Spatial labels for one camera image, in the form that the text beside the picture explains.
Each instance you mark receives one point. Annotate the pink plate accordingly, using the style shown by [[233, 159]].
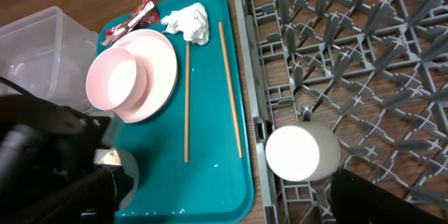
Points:
[[158, 55]]

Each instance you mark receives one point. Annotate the wooden chopstick right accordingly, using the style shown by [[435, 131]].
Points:
[[230, 88]]

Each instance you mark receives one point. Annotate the teal plastic tray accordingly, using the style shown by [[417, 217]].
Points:
[[216, 185]]

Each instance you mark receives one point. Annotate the red snack wrapper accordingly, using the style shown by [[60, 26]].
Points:
[[145, 14]]

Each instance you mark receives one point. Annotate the white cup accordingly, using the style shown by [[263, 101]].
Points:
[[306, 151]]

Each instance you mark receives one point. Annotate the grey bowl with food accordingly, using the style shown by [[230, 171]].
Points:
[[130, 178]]

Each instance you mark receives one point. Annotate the wooden chopstick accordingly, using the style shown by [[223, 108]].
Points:
[[187, 102], [230, 88]]

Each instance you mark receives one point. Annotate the grey dishwasher rack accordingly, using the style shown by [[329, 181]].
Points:
[[372, 71]]

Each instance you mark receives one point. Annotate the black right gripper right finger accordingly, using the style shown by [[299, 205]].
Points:
[[354, 200]]

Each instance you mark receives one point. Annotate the pink bowl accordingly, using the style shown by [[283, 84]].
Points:
[[116, 79]]

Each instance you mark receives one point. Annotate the clear plastic bin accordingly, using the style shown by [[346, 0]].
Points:
[[49, 55]]

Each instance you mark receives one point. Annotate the crumpled white napkin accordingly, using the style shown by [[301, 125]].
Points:
[[192, 21]]

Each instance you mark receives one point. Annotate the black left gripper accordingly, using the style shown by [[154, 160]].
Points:
[[44, 148]]

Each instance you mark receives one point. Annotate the wooden chopstick left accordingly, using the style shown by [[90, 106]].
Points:
[[187, 102]]

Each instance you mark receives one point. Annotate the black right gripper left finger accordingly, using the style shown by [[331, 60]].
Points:
[[95, 191]]

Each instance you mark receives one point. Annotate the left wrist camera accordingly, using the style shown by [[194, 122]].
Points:
[[107, 157]]

